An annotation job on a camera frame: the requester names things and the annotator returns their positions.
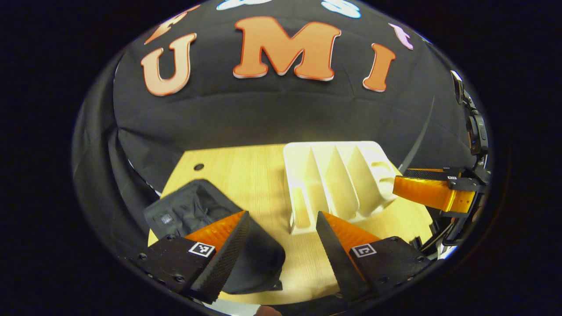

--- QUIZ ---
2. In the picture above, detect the white bookshelf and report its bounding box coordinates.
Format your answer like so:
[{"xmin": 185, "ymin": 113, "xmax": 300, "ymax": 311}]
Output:
[{"xmin": 283, "ymin": 140, "xmax": 401, "ymax": 236}]

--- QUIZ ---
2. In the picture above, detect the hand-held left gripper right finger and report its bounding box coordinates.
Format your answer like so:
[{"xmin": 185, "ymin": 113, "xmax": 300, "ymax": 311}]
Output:
[{"xmin": 316, "ymin": 211, "xmax": 434, "ymax": 303}]

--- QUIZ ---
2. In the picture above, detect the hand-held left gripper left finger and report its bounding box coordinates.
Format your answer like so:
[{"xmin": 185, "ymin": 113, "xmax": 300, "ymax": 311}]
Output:
[{"xmin": 126, "ymin": 211, "xmax": 251, "ymax": 305}]

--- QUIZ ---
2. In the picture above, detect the black schoolbag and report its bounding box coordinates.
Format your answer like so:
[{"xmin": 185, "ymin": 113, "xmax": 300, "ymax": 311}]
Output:
[{"xmin": 143, "ymin": 179, "xmax": 286, "ymax": 295}]

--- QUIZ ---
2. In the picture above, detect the black cable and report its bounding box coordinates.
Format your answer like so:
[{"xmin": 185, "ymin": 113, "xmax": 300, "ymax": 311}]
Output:
[{"xmin": 417, "ymin": 217, "xmax": 464, "ymax": 259}]

